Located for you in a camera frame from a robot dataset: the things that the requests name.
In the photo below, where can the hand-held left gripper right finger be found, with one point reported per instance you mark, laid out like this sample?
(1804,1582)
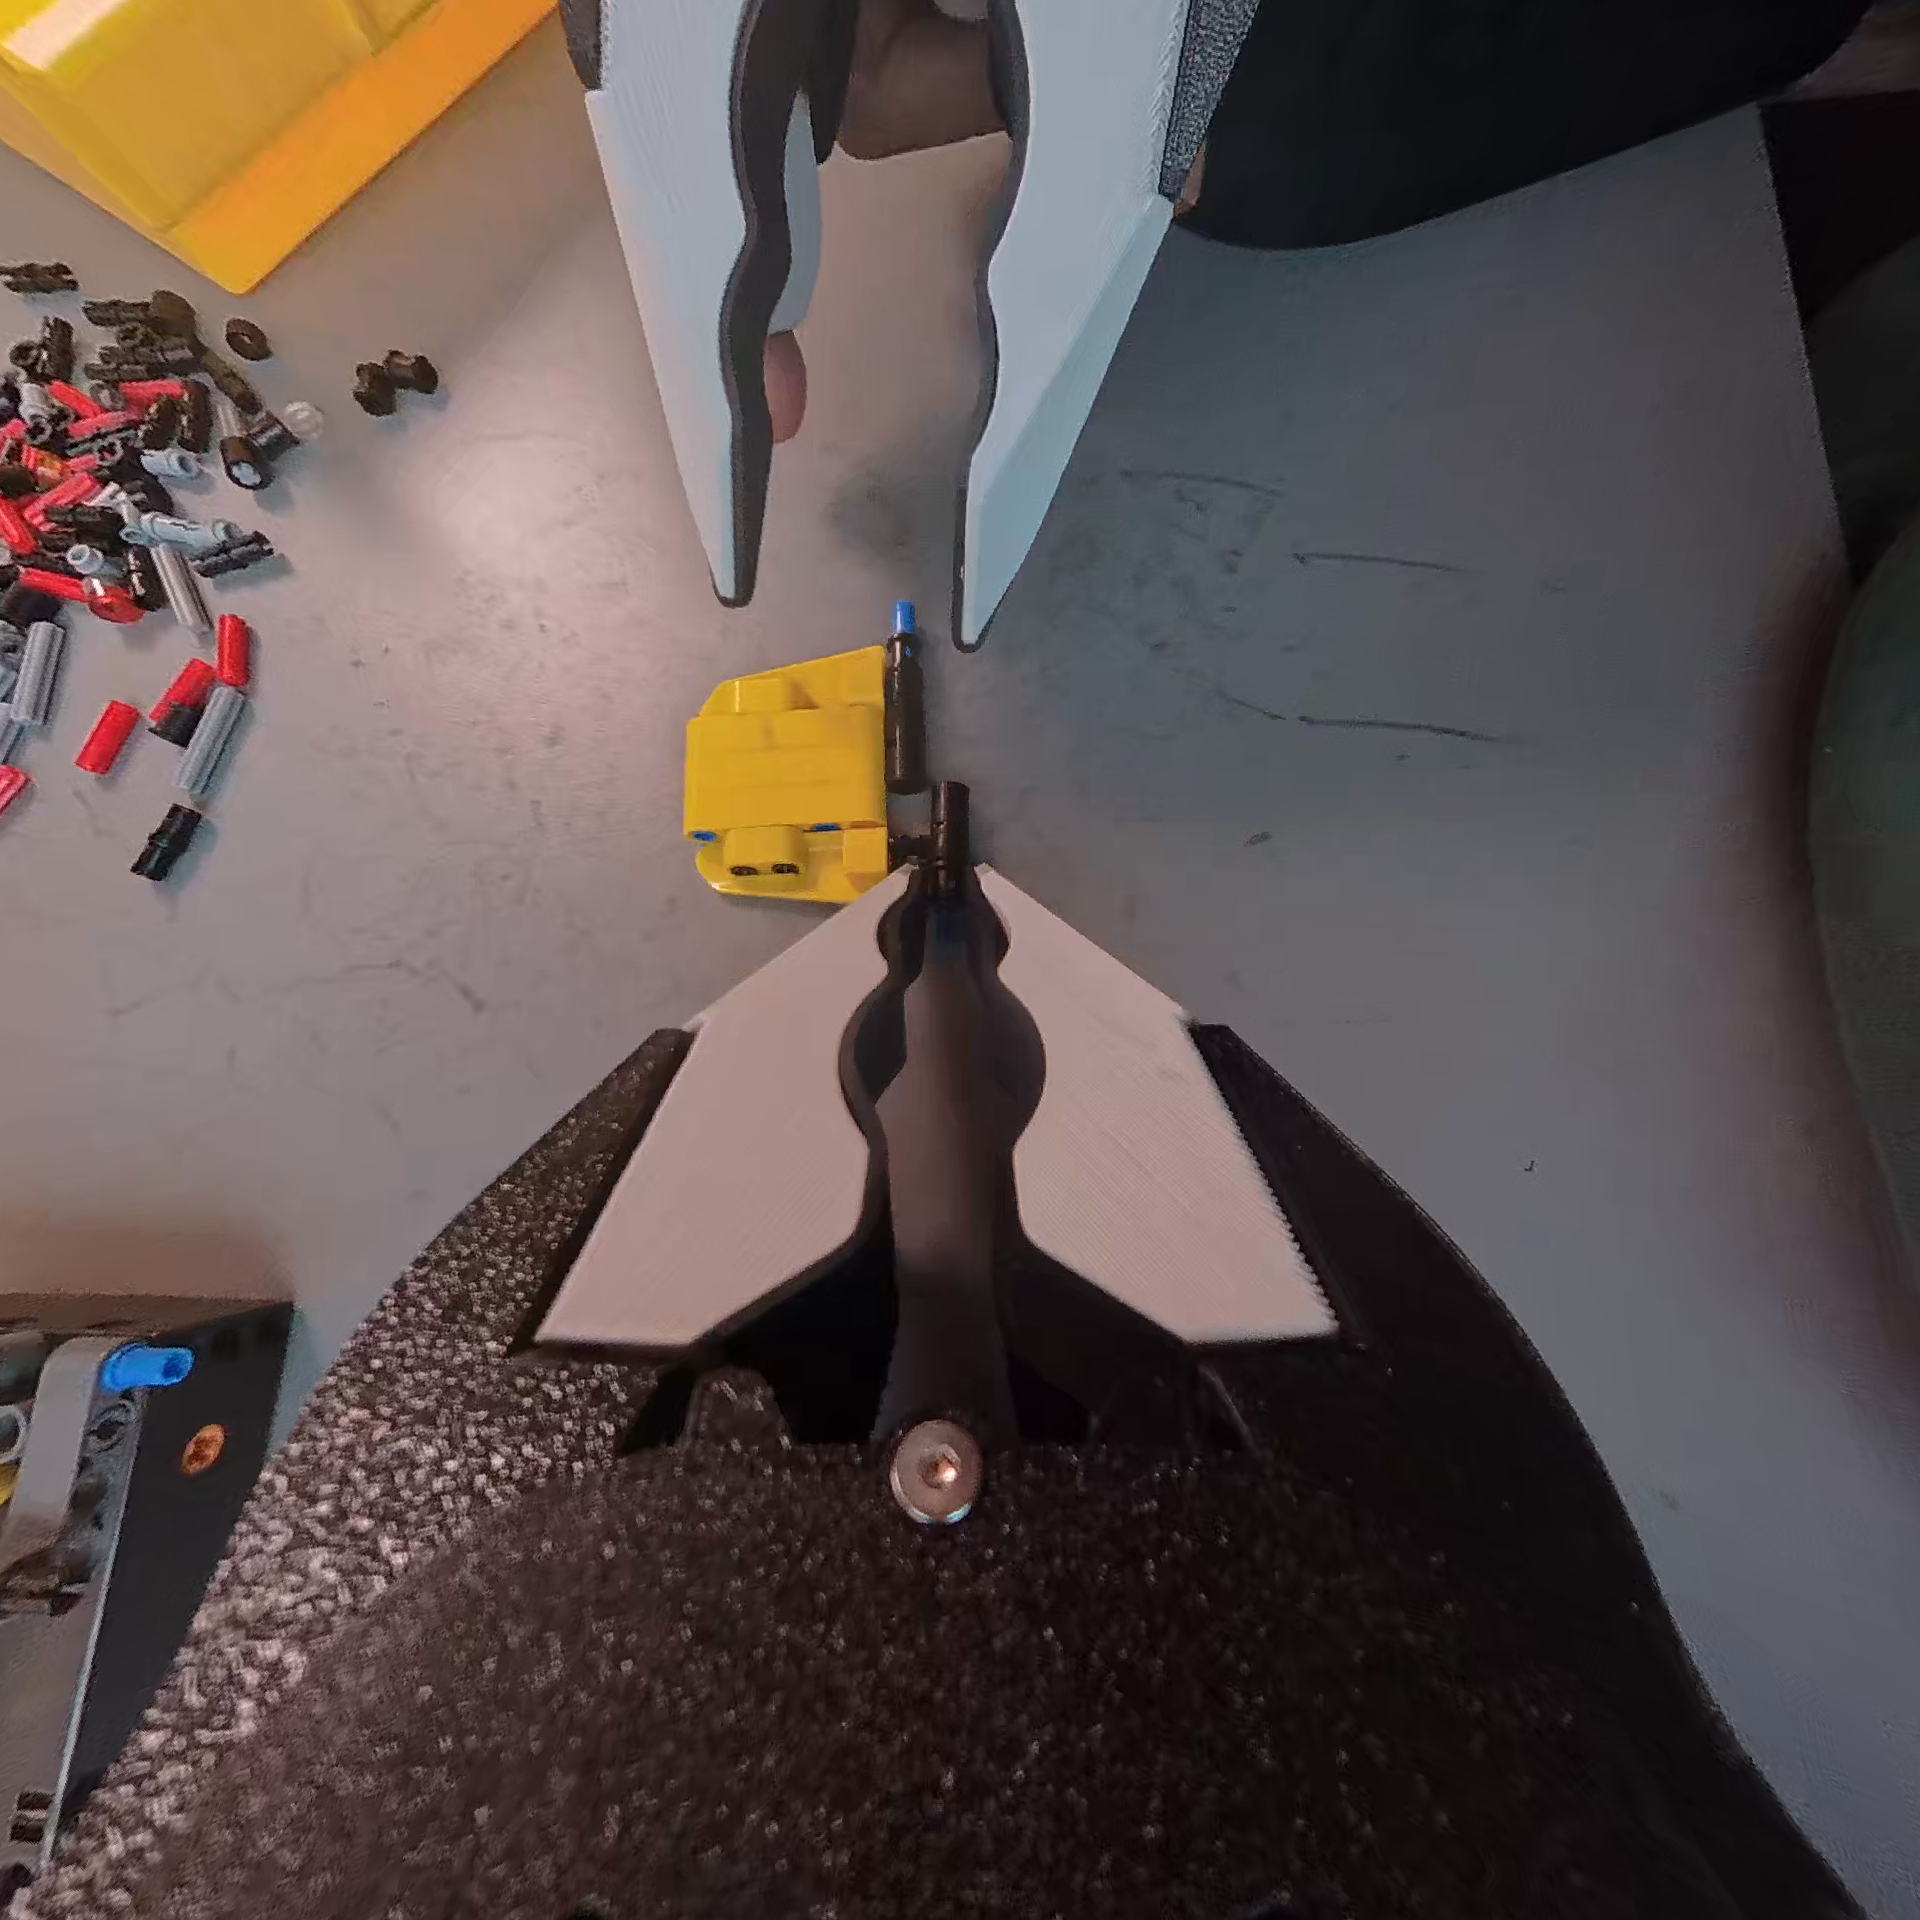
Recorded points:
(1155,1186)

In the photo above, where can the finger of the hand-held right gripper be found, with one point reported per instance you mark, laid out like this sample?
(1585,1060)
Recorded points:
(662,301)
(1079,271)

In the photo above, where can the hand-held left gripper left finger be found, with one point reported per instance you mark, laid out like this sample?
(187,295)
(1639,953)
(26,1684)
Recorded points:
(721,1186)

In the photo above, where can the black lego connector blue pin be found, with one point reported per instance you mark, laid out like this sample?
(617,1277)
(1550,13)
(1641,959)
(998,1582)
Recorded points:
(937,839)

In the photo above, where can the yellow lego panel assembly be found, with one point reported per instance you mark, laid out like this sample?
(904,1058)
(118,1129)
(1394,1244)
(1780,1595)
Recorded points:
(779,765)

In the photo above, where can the person's right forearm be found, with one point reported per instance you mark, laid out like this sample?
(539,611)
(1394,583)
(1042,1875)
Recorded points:
(1499,121)

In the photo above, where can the pile of lego pins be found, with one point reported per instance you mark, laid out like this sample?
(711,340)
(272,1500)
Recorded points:
(120,451)

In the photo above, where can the person's right hand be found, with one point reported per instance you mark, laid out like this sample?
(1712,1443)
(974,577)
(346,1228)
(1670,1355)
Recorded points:
(922,76)

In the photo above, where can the yellow storage bin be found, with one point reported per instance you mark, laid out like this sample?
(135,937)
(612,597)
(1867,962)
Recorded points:
(224,121)

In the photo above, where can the black perforated base block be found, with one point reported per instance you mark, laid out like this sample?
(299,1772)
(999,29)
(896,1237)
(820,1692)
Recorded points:
(180,1575)

